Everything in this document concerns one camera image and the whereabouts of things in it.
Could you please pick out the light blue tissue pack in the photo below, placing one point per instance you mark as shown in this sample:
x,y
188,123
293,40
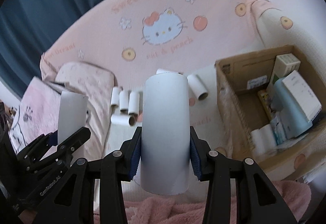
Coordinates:
x,y
293,119

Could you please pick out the blue white plastic packet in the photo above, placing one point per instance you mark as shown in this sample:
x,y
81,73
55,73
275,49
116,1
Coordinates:
x,y
278,130

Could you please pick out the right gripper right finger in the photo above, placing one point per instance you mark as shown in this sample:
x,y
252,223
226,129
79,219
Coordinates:
x,y
257,199

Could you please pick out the white paper roll tube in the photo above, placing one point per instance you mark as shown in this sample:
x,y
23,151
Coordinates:
x,y
72,114
197,87
165,136
134,102
161,71
124,101
114,101
124,120

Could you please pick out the white roll in box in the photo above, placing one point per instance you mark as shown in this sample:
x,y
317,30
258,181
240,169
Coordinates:
x,y
268,138
258,141

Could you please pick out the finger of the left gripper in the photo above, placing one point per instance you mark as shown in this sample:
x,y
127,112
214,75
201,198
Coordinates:
x,y
61,152
37,149

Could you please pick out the brown cardboard box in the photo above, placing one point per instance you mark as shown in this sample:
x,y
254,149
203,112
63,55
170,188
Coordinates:
x,y
239,80

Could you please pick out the dark blue curtain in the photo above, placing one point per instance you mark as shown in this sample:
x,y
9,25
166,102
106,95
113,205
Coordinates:
x,y
28,29

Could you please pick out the pink white folded cloth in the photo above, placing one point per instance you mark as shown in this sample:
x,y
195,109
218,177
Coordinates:
x,y
37,114

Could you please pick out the pink Hello Kitty bedsheet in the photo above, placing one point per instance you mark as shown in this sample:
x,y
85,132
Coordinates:
x,y
132,39

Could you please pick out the colourful yellow booklet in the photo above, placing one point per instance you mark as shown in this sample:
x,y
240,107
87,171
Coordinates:
x,y
266,103

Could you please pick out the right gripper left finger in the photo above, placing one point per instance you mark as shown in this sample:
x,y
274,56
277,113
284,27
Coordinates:
x,y
116,167

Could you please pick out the white shipping label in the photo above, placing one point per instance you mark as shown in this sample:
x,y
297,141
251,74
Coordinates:
x,y
257,82

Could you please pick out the white green small box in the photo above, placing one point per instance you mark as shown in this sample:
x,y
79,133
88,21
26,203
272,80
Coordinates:
x,y
284,65

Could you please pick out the pink fluffy blanket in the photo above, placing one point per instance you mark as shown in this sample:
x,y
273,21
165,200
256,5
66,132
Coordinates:
x,y
161,210

